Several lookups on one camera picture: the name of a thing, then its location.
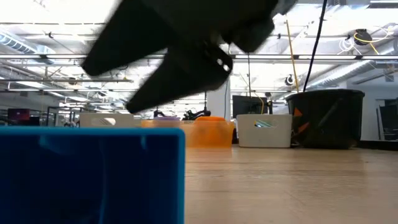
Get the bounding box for orange foam die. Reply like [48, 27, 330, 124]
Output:
[194, 116, 233, 147]

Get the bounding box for black background monitor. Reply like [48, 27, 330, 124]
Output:
[232, 95, 270, 119]

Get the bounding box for silver ventilation duct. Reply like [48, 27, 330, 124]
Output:
[303, 40, 398, 91]
[0, 30, 57, 65]

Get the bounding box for orange plastic bin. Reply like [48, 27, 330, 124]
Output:
[141, 119, 236, 148]

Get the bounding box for yellow cable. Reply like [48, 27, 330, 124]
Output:
[285, 18, 300, 93]

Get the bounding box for blue bottle-shaped toy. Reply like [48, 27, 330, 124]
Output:
[0, 126, 187, 224]

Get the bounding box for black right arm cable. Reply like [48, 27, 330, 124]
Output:
[303, 0, 328, 93]

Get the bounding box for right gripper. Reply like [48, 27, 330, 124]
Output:
[126, 0, 298, 114]

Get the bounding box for purple foam die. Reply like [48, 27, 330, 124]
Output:
[152, 116, 182, 128]

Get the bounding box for long ceiling light bar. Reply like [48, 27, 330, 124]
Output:
[0, 52, 398, 62]

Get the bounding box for dark red background monitor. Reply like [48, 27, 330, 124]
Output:
[7, 108, 31, 122]

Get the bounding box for black aluminium table frame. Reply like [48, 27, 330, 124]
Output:
[357, 140, 398, 152]

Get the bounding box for white pillar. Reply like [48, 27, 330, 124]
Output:
[206, 82, 233, 121]

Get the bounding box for black bucket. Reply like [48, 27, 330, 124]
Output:
[285, 88, 366, 149]

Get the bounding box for thin black hanging cable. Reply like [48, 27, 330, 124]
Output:
[247, 52, 252, 97]

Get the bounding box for light grey plastic bin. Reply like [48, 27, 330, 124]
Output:
[79, 112, 142, 128]
[236, 114, 293, 149]

